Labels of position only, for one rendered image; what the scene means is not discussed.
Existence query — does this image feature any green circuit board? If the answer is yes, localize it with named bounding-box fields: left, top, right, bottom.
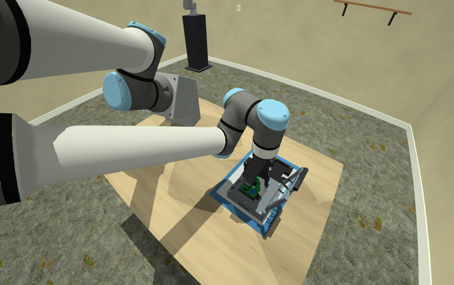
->
left=240, top=176, right=261, bottom=198

